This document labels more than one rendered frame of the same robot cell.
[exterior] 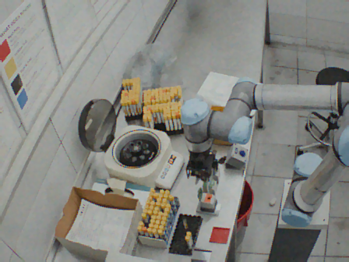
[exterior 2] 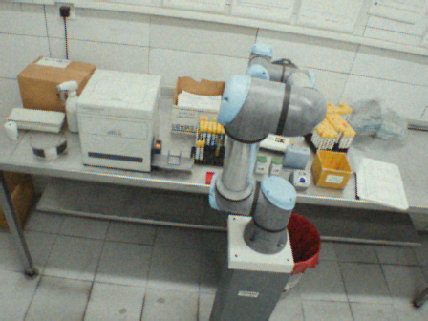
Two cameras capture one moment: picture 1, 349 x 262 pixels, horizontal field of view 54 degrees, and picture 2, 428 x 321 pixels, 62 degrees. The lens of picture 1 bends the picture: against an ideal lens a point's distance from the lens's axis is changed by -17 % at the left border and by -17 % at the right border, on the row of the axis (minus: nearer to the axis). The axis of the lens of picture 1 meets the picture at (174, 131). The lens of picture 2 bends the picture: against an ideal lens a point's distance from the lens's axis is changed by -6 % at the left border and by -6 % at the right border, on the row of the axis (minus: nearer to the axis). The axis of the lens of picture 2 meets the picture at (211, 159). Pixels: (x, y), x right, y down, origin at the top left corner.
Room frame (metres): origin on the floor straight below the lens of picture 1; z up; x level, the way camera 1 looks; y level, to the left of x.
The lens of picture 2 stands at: (0.12, -1.08, 1.89)
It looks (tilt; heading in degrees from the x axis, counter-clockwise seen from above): 39 degrees down; 62
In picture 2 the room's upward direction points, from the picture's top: 9 degrees clockwise
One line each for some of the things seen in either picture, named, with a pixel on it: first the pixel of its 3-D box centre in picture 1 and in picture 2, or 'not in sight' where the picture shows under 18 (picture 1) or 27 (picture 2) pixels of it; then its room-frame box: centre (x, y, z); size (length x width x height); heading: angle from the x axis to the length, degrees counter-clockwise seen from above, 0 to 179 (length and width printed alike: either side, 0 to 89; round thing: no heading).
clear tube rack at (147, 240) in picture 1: (160, 221); (219, 139); (0.77, 0.12, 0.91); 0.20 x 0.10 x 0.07; 157
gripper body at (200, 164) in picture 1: (200, 158); not in sight; (0.77, -0.06, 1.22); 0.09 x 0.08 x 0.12; 154
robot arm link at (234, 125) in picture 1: (232, 123); (263, 74); (0.74, -0.16, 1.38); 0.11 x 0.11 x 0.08; 58
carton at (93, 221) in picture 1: (100, 228); (199, 105); (0.76, 0.35, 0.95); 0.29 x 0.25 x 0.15; 67
